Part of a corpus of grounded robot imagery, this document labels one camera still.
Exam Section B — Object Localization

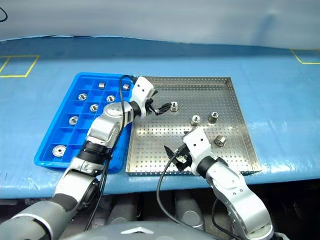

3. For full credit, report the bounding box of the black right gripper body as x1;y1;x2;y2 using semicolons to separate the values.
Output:
176;146;193;171

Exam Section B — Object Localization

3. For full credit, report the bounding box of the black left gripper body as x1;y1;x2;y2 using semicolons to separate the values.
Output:
144;89;160;116

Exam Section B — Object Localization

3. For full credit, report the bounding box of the perforated steel tray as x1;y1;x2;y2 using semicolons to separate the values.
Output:
124;76;262;177

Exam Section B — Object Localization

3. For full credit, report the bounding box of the blue plastic compartment tray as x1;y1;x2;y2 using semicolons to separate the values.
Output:
33;72;137;175

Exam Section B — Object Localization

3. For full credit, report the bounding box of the dark grey rounded cylinder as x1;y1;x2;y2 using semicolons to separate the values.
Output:
174;191;207;231
108;194;140;224

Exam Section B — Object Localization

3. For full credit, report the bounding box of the grey robot torso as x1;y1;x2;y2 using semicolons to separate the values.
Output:
59;219;226;240

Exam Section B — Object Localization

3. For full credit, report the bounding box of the large flat metal roller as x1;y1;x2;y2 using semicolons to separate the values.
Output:
51;144;67;158

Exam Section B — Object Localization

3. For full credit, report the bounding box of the yellow tape table marking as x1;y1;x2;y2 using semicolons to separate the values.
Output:
0;54;40;78

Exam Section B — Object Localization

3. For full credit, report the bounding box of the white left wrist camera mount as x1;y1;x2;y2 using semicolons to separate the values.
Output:
129;76;156;117

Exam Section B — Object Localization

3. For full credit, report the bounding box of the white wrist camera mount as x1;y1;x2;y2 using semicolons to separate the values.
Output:
129;76;156;117
181;128;212;174

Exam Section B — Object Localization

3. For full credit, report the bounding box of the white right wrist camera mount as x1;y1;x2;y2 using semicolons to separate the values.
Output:
181;128;212;174

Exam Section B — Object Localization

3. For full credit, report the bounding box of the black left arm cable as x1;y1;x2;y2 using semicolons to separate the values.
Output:
83;74;138;232

